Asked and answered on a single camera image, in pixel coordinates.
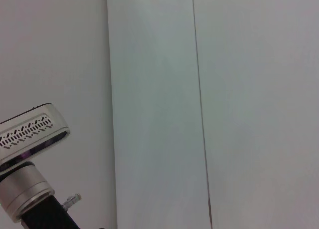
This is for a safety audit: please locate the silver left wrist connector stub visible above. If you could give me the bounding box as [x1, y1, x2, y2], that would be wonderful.
[61, 193, 82, 211]

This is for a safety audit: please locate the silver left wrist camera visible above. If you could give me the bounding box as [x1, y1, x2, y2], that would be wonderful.
[0, 103, 71, 165]

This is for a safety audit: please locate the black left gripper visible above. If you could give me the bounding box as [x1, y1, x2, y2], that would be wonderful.
[19, 193, 78, 229]

